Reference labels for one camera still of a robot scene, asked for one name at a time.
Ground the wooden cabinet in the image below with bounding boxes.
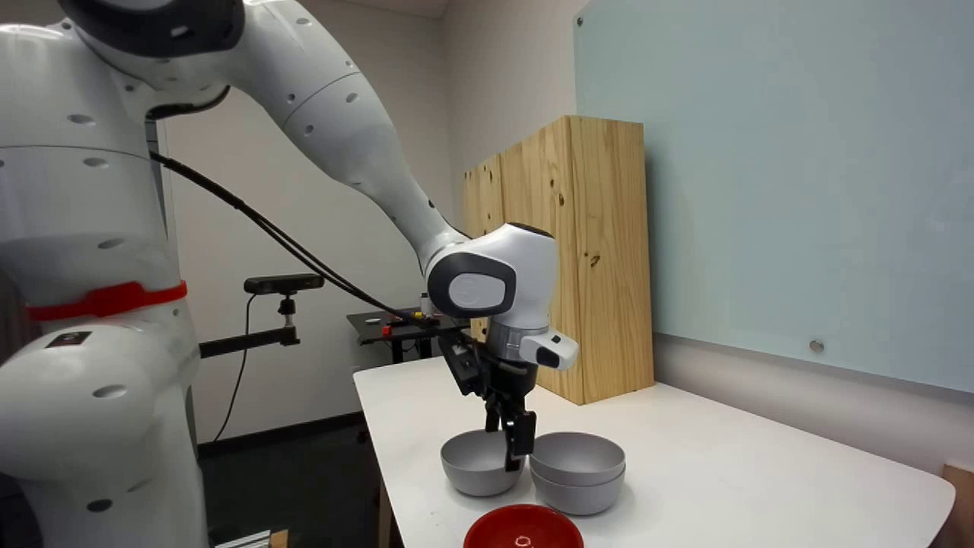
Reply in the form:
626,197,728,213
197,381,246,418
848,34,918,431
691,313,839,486
462,115,656,406

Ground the grey bowl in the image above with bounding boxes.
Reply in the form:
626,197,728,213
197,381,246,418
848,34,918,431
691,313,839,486
530,464,627,517
528,432,627,489
440,429,527,499

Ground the glass whiteboard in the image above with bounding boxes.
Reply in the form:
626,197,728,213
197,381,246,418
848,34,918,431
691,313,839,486
573,0,974,396

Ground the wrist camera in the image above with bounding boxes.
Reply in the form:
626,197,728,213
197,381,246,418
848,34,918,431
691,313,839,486
437,333,488,398

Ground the wooden board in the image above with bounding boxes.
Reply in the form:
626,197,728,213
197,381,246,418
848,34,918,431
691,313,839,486
942,464,974,548

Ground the red bowl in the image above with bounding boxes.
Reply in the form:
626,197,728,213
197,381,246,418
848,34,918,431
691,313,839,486
463,503,586,548

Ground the black side table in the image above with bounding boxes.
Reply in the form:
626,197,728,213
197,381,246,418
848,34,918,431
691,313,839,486
346,306,474,366

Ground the camera on mount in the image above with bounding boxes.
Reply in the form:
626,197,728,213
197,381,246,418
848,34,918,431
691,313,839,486
199,273,326,360

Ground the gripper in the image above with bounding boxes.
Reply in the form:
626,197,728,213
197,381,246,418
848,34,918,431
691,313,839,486
477,356,539,473

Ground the black cable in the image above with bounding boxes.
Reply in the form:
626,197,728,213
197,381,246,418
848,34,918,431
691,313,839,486
212,293,257,444

